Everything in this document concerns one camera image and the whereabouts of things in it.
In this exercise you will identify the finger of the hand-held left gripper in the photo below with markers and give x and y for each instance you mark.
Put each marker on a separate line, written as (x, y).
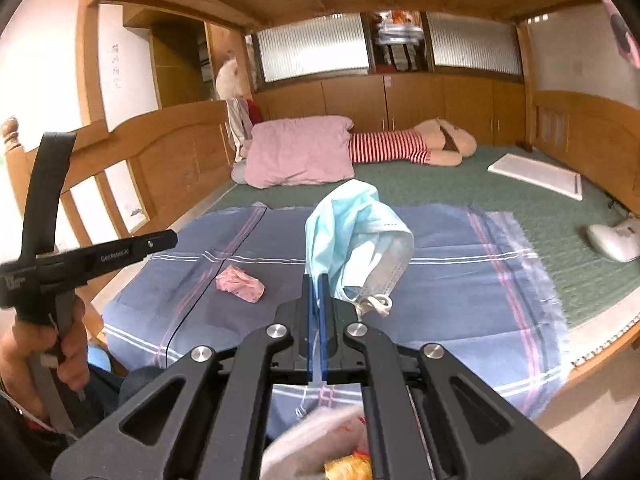
(157, 244)

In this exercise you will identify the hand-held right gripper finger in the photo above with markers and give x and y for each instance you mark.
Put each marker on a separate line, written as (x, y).
(314, 340)
(323, 340)

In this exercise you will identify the white plastic bag red print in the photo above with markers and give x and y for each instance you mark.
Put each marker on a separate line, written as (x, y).
(310, 435)

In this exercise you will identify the blue face mask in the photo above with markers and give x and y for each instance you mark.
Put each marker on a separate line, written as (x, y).
(350, 230)

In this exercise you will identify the yellow snack wrapper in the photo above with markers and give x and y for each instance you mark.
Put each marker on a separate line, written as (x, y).
(347, 467)

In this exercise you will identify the person's left hand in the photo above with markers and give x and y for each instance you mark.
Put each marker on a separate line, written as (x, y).
(20, 360)

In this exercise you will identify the pink crumpled paper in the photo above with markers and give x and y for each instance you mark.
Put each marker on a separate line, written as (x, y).
(240, 282)

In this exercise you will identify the blue seat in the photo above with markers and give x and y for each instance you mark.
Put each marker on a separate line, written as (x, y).
(100, 357)

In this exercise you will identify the grey round cushion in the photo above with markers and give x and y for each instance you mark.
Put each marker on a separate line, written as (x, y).
(240, 172)

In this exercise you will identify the person's dark trouser leg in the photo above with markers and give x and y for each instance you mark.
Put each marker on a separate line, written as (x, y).
(135, 380)

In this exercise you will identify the blue plaid sheet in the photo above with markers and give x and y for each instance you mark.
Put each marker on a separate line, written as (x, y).
(450, 285)

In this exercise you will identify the white and red cloth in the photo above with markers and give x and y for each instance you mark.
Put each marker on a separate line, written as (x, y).
(240, 120)

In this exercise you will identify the pink pillow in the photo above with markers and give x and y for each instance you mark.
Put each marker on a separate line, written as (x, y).
(300, 152)

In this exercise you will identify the white plush toy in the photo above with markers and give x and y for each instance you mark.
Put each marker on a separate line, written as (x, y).
(227, 80)

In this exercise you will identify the wooden shelf unit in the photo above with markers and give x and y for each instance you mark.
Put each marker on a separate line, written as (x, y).
(175, 65)

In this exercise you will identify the striped plush doll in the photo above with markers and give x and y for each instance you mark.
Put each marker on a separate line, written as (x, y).
(390, 147)

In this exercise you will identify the green bed mat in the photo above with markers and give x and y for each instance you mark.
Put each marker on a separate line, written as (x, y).
(500, 195)

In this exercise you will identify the wooden cabinet row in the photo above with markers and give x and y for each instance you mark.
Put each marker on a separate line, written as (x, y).
(350, 100)

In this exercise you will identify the frosted glass window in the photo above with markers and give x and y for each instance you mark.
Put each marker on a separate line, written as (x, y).
(470, 42)
(310, 47)

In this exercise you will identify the white flat board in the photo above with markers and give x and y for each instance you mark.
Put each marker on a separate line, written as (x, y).
(535, 175)

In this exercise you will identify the white handheld vacuum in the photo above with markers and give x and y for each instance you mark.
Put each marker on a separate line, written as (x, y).
(615, 240)

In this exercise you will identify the pink wall poster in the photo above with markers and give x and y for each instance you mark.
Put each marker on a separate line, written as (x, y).
(620, 25)

